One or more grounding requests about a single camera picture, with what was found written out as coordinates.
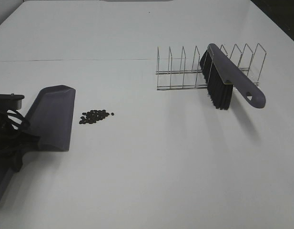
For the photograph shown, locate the black cable bundle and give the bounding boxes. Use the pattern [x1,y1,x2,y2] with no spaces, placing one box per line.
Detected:
[0,108,40,156]

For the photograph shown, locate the purple plastic dustpan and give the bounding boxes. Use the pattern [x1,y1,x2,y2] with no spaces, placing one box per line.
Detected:
[0,85,76,201]

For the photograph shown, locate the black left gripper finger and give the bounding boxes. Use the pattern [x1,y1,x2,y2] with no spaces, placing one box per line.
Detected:
[9,149,25,172]

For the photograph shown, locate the metal wire rack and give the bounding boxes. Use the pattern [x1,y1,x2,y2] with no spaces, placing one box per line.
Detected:
[156,42,268,91]

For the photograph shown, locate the pile of coffee beans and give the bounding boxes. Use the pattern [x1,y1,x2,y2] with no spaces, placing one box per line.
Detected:
[79,109,115,125]

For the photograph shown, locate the purple hand brush black bristles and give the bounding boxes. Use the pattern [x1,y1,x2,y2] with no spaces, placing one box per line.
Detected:
[200,43,266,110]

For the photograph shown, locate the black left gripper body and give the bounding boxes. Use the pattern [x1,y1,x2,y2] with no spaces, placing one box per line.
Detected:
[0,94,25,110]

